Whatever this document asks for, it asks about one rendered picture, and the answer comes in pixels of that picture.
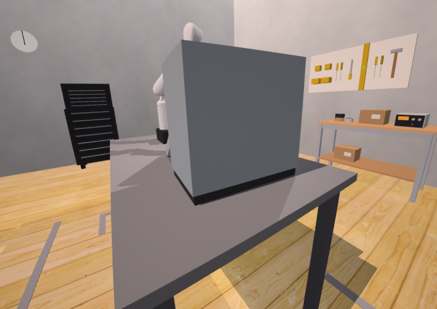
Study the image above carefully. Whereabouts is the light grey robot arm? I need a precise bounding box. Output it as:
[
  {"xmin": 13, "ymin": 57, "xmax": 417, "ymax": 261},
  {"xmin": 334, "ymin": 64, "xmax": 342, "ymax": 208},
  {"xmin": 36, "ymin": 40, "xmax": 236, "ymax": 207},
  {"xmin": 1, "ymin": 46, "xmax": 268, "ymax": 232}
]
[{"xmin": 153, "ymin": 23, "xmax": 203, "ymax": 130}]

